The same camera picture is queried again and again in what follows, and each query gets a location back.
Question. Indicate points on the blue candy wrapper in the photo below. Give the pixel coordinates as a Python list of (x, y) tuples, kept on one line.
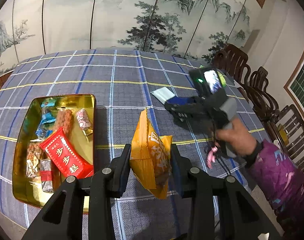
[(43, 133), (47, 106)]

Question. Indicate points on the painted folding screen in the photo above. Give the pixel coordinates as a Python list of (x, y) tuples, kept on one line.
[(185, 28)]

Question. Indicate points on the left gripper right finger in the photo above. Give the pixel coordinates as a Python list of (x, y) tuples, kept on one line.
[(180, 172)]

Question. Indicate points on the white and blue packet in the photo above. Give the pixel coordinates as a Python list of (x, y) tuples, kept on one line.
[(163, 94)]

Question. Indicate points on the gold and maroon tin box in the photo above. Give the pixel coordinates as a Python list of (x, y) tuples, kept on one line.
[(27, 190)]

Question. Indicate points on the orange snack pouch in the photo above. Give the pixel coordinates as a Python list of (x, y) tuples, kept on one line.
[(150, 157)]

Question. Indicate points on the purple right sleeve forearm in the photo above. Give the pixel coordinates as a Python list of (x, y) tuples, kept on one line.
[(279, 179)]

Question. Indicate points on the blue plaid tablecloth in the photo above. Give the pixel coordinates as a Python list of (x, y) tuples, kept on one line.
[(122, 82)]

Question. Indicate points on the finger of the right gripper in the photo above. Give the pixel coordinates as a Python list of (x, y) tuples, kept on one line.
[(181, 100), (198, 111)]

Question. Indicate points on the person right hand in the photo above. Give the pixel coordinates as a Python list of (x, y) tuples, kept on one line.
[(238, 137)]

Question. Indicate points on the pink candy block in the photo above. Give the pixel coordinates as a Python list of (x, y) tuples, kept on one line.
[(84, 122)]

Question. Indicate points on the long peanut brittle packet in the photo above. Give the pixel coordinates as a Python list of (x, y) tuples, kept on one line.
[(65, 120)]

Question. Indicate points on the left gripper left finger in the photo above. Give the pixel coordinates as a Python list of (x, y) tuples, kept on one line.
[(121, 170)]

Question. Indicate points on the dark wooden chair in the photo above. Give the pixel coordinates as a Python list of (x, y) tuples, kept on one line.
[(264, 105), (233, 61), (287, 130)]

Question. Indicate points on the orange fried twist snack bag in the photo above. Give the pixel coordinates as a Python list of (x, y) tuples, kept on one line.
[(34, 155)]

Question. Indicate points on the red snack packet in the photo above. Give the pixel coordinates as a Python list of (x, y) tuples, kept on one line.
[(61, 151)]

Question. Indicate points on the green tissue pack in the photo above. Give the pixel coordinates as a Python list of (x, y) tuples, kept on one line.
[(222, 79)]

